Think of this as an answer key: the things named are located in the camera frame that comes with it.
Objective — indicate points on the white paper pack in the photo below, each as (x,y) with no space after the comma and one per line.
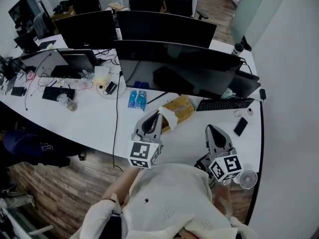
(101,75)

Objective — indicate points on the black water bottle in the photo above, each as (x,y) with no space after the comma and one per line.
(237,49)

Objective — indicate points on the small white desk fan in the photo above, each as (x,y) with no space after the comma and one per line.
(248,179)

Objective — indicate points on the phone on white charger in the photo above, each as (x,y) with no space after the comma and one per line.
(110,87)

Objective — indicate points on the black smartphone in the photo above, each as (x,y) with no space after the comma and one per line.
(240,126)

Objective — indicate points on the small black tablet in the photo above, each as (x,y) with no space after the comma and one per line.
(18,91)

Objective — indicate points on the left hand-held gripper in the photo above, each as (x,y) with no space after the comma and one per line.
(139,152)

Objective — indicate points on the pink small gadget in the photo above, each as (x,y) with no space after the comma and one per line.
(31,76)

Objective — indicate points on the clear plastic cup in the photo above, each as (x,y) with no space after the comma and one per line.
(66,102)

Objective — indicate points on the person's left forearm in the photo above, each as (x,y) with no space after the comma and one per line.
(122,185)

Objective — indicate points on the small black keyboard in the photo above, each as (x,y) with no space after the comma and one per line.
(53,92)

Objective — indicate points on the cardboard box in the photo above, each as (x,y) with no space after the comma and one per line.
(63,13)

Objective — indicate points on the blue plastic packet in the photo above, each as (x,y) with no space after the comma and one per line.
(137,99)

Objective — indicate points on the yellow woven tissue box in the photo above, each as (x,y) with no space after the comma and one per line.
(183,106)

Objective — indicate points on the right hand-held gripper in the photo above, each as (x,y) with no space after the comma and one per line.
(225,167)

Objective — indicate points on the person's right forearm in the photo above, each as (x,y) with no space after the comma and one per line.
(223,198)

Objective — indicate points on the black power adapter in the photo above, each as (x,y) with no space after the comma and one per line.
(262,94)

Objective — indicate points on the navy jacket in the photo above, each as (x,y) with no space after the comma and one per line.
(37,147)

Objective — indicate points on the dark laptop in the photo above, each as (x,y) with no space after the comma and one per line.
(79,60)

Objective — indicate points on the long black keyboard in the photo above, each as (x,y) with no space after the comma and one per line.
(224,104)

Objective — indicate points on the person's white shirt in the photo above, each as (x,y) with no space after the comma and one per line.
(169,203)

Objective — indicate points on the small round white case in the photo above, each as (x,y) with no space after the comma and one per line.
(238,113)

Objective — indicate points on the large black curved monitor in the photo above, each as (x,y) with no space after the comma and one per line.
(179,66)

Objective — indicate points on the black laptop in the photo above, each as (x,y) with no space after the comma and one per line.
(245,83)

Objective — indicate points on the white tissue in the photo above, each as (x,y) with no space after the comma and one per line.
(170,117)

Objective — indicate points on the small black monitor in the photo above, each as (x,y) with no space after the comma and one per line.
(27,43)

